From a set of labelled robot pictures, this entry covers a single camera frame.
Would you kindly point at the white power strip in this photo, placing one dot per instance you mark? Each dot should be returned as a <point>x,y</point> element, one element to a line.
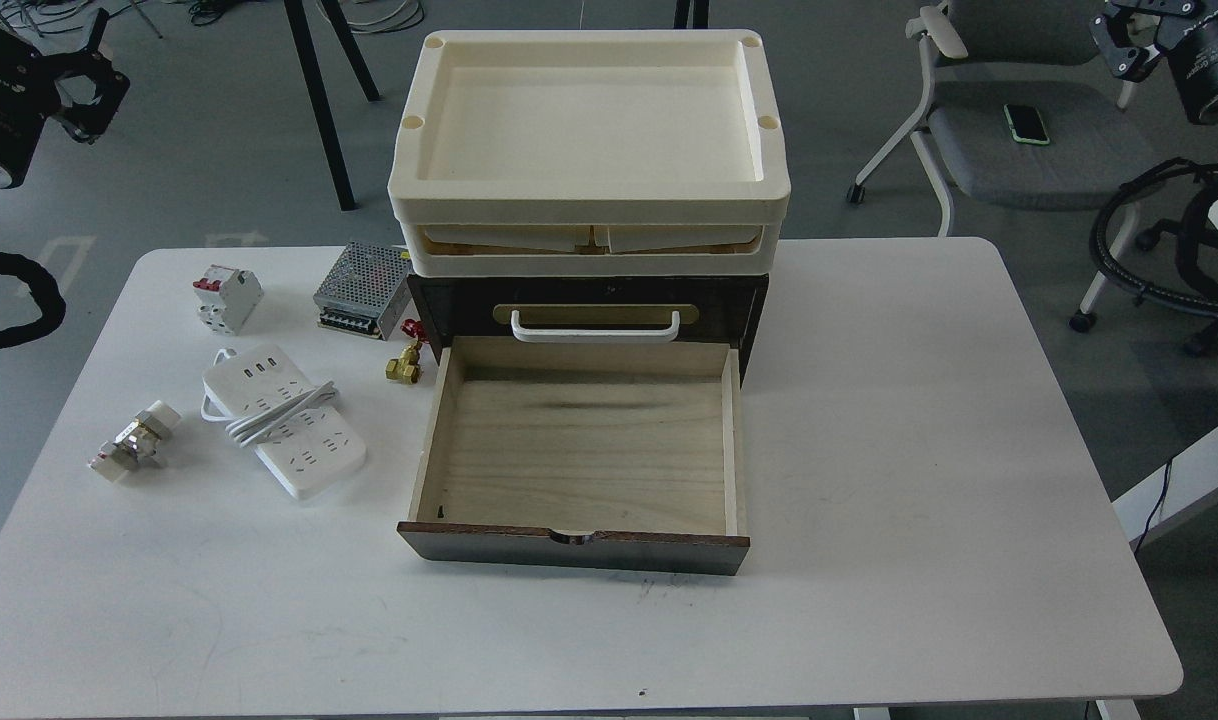
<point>267,403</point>

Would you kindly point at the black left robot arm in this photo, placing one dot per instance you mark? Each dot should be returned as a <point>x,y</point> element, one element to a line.
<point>81,90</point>

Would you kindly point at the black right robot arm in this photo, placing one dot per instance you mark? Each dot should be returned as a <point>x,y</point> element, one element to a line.
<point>1186,37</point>

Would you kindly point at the dark wooden cabinet body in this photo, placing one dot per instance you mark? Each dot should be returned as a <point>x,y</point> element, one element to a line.
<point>702,308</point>

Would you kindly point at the cream plastic tray cabinet top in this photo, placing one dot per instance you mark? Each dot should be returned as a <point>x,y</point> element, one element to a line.
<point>584,153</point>

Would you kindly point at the open wooden drawer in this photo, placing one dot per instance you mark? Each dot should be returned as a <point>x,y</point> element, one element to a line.
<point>620,457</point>

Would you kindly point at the metal mesh power supply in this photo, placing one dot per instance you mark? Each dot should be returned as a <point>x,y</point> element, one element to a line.
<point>366,290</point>

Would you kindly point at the white red circuit breaker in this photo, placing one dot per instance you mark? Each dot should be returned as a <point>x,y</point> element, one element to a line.
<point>227,296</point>

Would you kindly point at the black stand legs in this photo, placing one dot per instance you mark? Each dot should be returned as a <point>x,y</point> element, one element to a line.
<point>314,82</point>

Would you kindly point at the green case smartphone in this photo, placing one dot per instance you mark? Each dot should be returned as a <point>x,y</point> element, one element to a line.
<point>1025,125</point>

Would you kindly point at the grey office chair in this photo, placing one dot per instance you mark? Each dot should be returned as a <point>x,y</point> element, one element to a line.
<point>960,133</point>

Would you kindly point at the white side table edge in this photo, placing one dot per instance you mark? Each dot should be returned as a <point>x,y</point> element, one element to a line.
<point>1172,494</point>

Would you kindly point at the brass valve red handle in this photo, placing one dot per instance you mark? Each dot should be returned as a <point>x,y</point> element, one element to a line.
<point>405,368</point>

